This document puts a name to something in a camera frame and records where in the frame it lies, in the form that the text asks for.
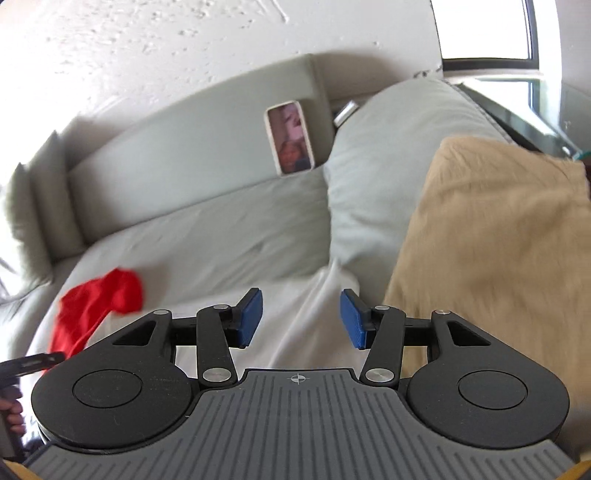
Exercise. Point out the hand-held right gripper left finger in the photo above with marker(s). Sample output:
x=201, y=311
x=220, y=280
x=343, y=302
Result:
x=251, y=318

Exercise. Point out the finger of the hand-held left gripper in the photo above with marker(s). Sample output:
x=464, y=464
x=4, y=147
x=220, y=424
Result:
x=32, y=362

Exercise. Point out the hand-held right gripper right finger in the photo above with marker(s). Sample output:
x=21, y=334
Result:
x=353, y=319

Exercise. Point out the white garment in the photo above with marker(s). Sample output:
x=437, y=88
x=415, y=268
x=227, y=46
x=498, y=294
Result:
x=295, y=323

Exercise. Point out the person's left hand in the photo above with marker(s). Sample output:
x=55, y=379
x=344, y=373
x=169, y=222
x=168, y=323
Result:
x=11, y=413

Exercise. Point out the red garment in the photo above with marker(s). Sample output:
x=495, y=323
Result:
x=99, y=300

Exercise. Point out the grey sofa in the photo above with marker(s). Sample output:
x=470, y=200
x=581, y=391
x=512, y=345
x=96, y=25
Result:
x=184, y=230

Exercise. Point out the grey pillow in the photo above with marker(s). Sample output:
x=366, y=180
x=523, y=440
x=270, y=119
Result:
x=374, y=184

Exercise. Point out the grey sofa cushion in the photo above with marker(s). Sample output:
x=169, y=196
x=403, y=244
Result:
x=51, y=207

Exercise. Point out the tan pillow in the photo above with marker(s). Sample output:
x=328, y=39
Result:
x=498, y=258

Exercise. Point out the phone in white case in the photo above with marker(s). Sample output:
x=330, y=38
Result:
x=291, y=138

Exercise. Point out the silver metal object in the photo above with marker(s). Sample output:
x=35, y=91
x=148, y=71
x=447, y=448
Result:
x=345, y=112

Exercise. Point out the dark glass side table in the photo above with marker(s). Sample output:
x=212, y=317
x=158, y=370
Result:
x=526, y=115

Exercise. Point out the window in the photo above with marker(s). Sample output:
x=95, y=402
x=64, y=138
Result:
x=482, y=27

